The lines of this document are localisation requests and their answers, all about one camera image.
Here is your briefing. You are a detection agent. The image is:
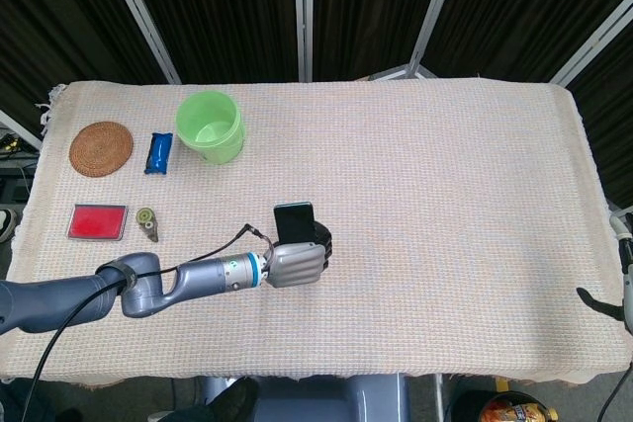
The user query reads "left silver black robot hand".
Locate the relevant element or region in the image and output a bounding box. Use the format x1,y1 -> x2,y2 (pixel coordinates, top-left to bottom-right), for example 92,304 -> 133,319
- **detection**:
260,220 -> 336,291

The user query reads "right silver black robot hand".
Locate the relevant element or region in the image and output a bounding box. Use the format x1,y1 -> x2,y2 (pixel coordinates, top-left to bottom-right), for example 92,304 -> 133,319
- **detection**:
576,211 -> 633,335

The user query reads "black smartphone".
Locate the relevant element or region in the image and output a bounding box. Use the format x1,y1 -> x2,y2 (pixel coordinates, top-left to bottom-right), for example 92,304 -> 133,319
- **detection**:
272,201 -> 317,246

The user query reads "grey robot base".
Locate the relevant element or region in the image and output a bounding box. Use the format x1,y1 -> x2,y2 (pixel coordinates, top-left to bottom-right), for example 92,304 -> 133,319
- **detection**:
201,374 -> 411,422

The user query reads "beige woven tablecloth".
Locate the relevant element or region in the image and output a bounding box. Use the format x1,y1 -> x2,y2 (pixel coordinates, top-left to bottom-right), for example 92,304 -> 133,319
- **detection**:
0,78 -> 619,389

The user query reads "green correction tape dispenser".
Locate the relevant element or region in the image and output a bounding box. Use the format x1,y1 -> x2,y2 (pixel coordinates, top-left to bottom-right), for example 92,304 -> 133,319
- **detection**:
136,207 -> 161,243

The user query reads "green plastic cup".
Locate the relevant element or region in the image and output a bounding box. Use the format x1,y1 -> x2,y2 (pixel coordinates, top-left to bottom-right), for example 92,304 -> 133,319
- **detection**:
175,90 -> 247,166

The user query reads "orange snack bag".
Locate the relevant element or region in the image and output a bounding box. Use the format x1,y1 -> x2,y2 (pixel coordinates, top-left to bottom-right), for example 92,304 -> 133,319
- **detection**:
480,399 -> 554,422

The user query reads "blue snack packet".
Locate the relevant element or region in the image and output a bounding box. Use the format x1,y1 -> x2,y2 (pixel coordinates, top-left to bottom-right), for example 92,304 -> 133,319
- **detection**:
143,131 -> 174,176

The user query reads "red ink stamp pad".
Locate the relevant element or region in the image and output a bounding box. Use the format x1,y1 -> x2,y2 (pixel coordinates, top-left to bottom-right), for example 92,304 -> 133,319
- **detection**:
65,203 -> 129,243

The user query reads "round woven rattan coaster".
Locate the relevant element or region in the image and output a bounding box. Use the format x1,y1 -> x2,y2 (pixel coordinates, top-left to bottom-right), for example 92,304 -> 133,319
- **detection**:
68,121 -> 135,179

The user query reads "white and dark sneaker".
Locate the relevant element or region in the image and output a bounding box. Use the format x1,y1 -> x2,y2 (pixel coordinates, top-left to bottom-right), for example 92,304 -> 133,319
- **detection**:
0,207 -> 20,244

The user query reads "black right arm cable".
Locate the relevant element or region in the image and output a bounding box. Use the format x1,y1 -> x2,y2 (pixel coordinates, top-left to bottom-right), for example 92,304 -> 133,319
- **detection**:
598,355 -> 633,422

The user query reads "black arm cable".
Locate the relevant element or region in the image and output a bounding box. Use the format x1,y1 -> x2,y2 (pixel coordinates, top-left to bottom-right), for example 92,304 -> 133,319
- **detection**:
598,355 -> 633,422
20,223 -> 274,422

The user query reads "silver partition frame post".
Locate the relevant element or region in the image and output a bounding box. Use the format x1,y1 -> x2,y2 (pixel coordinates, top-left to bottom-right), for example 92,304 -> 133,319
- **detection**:
547,0 -> 633,88
408,0 -> 466,78
97,0 -> 183,86
293,0 -> 317,83
0,108 -> 44,150

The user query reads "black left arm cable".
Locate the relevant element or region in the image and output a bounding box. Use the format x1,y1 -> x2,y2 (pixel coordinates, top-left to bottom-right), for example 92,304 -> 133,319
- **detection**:
20,223 -> 274,422

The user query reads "dark equipment with cables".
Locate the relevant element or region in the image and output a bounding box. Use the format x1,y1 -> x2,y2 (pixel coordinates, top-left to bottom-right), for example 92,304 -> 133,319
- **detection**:
0,128 -> 41,209

